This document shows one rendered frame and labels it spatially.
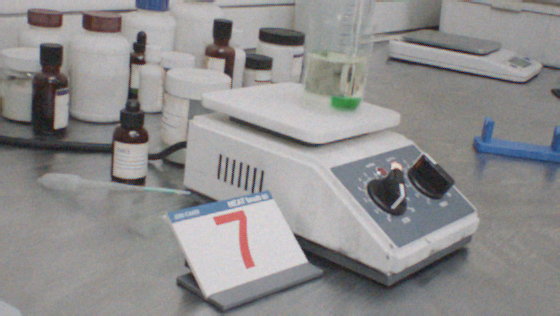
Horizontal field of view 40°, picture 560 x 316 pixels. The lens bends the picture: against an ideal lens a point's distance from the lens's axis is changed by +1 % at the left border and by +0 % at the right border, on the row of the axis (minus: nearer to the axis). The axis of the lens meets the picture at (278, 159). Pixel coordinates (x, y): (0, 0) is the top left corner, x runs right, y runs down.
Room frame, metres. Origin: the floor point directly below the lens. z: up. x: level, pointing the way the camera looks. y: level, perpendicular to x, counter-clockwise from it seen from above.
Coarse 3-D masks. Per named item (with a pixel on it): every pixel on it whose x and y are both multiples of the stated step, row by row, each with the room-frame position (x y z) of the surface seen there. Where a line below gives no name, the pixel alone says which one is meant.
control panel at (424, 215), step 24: (336, 168) 0.51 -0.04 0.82; (360, 168) 0.52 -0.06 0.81; (408, 168) 0.56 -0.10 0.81; (360, 192) 0.50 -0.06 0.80; (408, 192) 0.53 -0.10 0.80; (456, 192) 0.56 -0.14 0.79; (384, 216) 0.49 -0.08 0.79; (408, 216) 0.50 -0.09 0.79; (432, 216) 0.52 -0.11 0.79; (456, 216) 0.53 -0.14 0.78; (408, 240) 0.48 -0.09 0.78
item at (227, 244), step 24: (216, 216) 0.47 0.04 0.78; (240, 216) 0.48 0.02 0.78; (264, 216) 0.49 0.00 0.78; (192, 240) 0.44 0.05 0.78; (216, 240) 0.45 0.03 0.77; (240, 240) 0.46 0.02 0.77; (264, 240) 0.47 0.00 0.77; (288, 240) 0.49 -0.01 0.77; (216, 264) 0.44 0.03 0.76; (240, 264) 0.45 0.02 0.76; (264, 264) 0.46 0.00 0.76
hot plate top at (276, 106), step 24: (216, 96) 0.58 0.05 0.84; (240, 96) 0.59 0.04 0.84; (264, 96) 0.60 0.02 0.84; (288, 96) 0.61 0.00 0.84; (264, 120) 0.54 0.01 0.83; (288, 120) 0.53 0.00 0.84; (312, 120) 0.54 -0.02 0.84; (336, 120) 0.55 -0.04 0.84; (360, 120) 0.56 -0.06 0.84; (384, 120) 0.58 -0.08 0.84
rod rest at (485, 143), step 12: (492, 132) 0.85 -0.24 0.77; (480, 144) 0.84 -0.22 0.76; (492, 144) 0.85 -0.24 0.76; (504, 144) 0.85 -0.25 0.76; (516, 144) 0.86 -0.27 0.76; (528, 144) 0.87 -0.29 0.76; (552, 144) 0.86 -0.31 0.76; (516, 156) 0.84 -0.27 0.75; (528, 156) 0.84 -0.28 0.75; (540, 156) 0.84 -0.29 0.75; (552, 156) 0.84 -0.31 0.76
